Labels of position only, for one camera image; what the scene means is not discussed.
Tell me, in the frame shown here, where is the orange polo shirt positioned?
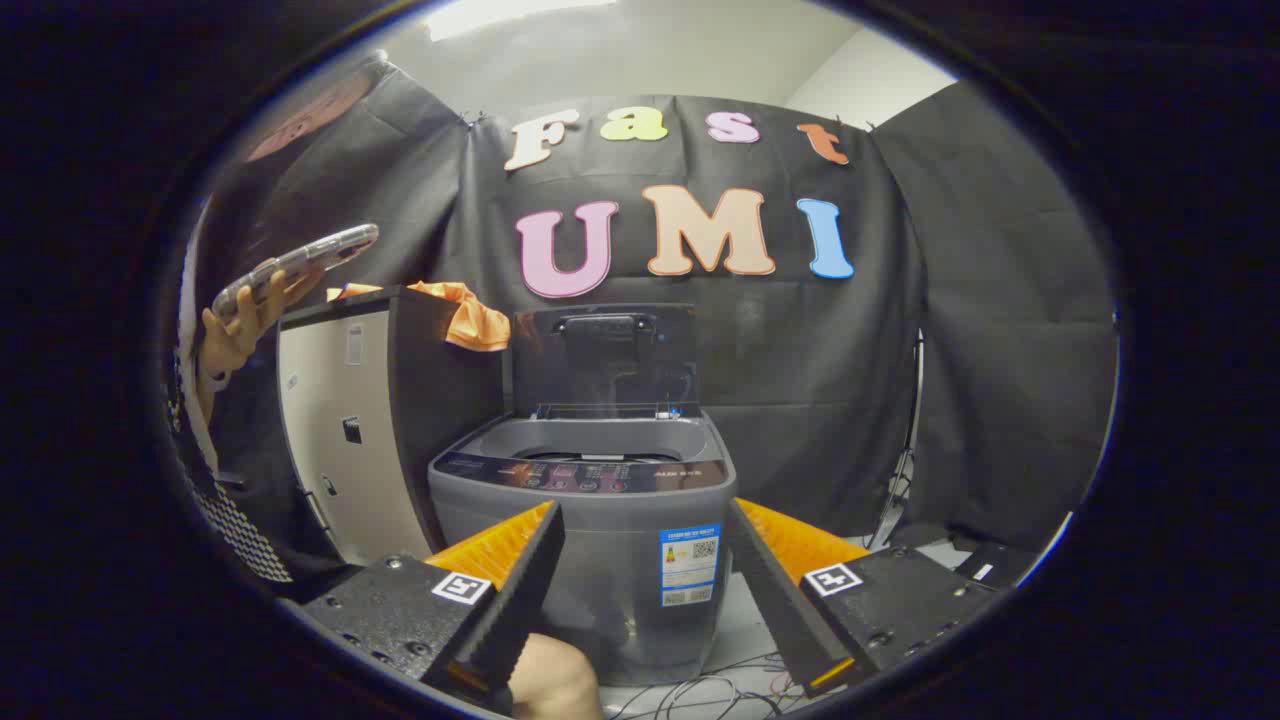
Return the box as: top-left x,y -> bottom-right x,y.
327,280 -> 513,353

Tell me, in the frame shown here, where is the person's checkered clothing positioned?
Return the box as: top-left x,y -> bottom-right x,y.
170,330 -> 301,586

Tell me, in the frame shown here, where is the tangle of thin floor cables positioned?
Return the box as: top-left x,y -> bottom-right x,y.
610,652 -> 806,720

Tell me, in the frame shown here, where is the grey top-load washing machine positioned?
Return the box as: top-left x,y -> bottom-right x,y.
428,405 -> 739,687

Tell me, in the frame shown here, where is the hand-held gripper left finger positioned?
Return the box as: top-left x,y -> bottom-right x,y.
300,500 -> 566,716

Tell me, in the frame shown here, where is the grey cabinet with white door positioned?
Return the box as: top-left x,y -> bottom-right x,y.
275,285 -> 506,566

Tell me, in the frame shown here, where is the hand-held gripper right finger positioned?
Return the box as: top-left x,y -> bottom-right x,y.
725,497 -> 1001,701

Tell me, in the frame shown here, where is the black light stand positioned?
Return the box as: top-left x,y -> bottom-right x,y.
865,330 -> 926,551

